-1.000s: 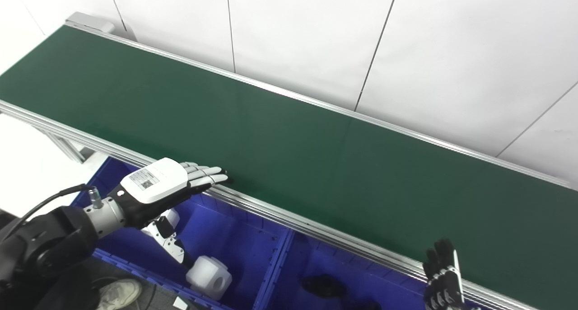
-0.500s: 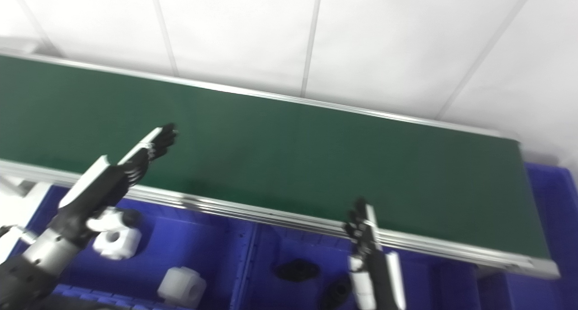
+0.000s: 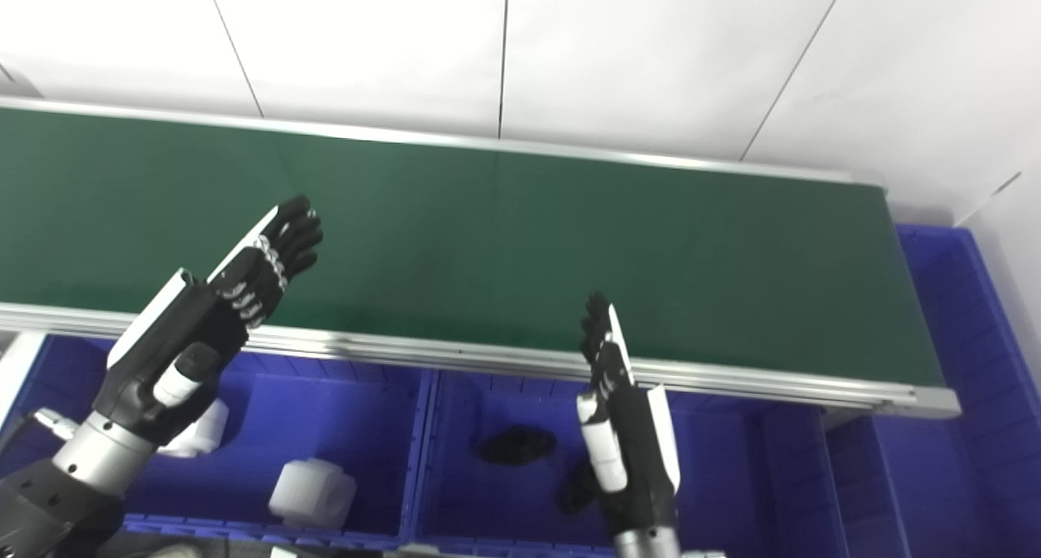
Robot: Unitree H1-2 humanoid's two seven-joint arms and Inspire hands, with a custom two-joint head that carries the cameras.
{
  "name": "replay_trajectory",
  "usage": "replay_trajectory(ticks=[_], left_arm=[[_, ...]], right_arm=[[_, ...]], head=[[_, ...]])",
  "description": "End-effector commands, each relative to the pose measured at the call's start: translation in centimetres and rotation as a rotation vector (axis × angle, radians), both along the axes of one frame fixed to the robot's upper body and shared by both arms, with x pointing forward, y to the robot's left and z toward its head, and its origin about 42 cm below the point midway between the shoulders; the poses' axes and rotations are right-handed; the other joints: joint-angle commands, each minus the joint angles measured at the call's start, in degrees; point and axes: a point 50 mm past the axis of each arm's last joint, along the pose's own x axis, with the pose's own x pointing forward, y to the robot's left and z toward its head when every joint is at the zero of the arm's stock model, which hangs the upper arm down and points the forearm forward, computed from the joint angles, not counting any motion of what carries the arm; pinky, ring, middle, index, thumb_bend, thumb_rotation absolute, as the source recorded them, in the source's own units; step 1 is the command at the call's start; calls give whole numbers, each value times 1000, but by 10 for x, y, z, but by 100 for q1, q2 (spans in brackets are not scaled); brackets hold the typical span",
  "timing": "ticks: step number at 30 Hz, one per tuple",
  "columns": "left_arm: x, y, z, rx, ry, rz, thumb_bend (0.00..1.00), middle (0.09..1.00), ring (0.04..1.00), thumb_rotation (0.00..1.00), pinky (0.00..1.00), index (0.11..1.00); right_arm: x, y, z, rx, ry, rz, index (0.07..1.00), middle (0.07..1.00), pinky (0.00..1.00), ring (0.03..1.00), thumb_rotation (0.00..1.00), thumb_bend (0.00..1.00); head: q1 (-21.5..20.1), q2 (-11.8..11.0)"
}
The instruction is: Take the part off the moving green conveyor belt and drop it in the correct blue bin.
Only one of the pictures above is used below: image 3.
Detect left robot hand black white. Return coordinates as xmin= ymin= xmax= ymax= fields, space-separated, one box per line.
xmin=94 ymin=196 xmax=324 ymax=445

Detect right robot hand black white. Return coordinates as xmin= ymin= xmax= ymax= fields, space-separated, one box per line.
xmin=576 ymin=292 xmax=682 ymax=534

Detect white cylindrical plastic part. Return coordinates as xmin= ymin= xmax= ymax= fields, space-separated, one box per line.
xmin=159 ymin=398 xmax=230 ymax=459
xmin=268 ymin=458 xmax=357 ymax=530

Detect black flanged plastic part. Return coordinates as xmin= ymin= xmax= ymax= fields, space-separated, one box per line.
xmin=560 ymin=460 xmax=603 ymax=514
xmin=474 ymin=426 xmax=559 ymax=466

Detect blue plastic bin black parts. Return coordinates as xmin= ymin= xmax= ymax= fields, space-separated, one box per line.
xmin=415 ymin=367 xmax=851 ymax=558

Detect blue plastic bin white parts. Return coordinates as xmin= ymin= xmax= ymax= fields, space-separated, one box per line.
xmin=0 ymin=334 xmax=436 ymax=551

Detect empty blue plastic bin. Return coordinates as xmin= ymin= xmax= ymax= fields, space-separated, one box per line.
xmin=825 ymin=225 xmax=1041 ymax=558

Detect green conveyor belt aluminium frame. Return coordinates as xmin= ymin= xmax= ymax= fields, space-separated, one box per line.
xmin=0 ymin=97 xmax=962 ymax=419

